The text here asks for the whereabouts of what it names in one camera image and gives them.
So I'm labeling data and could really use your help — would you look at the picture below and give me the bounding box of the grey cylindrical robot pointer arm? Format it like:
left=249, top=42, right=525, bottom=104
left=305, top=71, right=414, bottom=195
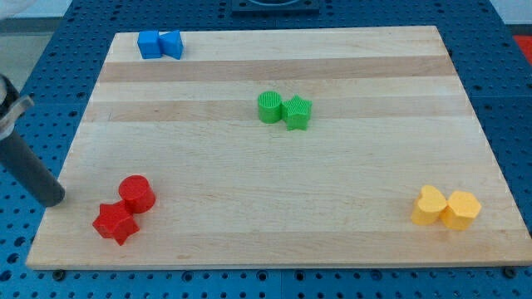
left=1, top=75, right=66, bottom=207

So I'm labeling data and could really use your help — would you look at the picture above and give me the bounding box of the yellow hexagon block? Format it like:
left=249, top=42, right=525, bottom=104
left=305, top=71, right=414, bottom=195
left=440, top=190, right=482, bottom=231

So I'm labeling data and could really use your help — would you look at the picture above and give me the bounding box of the green cylinder block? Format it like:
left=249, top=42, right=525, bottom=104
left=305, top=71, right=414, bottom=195
left=258, top=91, right=282, bottom=124

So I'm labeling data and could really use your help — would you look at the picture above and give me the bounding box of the green star block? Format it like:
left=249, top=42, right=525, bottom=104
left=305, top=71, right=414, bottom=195
left=281, top=95, right=313, bottom=130

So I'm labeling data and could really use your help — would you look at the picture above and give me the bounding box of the wooden board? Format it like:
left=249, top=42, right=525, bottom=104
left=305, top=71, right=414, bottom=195
left=27, top=26, right=531, bottom=270

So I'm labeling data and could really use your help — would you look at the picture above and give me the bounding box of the red cylinder block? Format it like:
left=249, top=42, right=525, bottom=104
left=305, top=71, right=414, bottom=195
left=118, top=174, right=156, bottom=213

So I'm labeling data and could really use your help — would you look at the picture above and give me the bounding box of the blue triangle block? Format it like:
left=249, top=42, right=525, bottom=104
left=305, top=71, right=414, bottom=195
left=159, top=30, right=184, bottom=60

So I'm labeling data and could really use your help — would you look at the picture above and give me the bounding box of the blue cube block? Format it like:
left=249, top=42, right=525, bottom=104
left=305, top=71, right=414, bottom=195
left=137, top=31, right=162, bottom=59

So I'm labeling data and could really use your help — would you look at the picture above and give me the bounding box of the red star block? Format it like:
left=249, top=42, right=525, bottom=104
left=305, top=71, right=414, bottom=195
left=92, top=201, right=140, bottom=246

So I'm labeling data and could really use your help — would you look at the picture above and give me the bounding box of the yellow heart block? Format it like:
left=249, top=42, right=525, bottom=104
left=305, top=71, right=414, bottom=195
left=411, top=184, right=447, bottom=226

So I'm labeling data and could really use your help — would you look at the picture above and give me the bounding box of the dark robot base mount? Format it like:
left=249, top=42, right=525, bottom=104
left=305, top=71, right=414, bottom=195
left=229, top=0, right=321, bottom=15

